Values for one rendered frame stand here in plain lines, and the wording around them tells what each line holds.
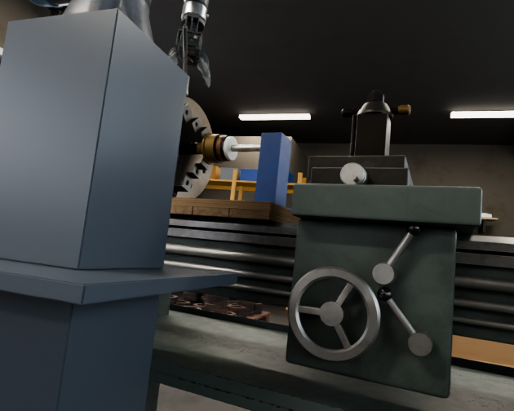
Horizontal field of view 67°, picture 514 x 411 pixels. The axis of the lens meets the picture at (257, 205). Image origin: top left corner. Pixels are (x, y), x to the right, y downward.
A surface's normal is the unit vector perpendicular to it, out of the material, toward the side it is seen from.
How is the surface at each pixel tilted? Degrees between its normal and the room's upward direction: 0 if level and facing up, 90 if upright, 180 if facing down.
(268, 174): 90
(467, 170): 90
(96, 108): 90
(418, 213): 90
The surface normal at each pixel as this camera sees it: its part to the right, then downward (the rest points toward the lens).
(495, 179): -0.31, -0.14
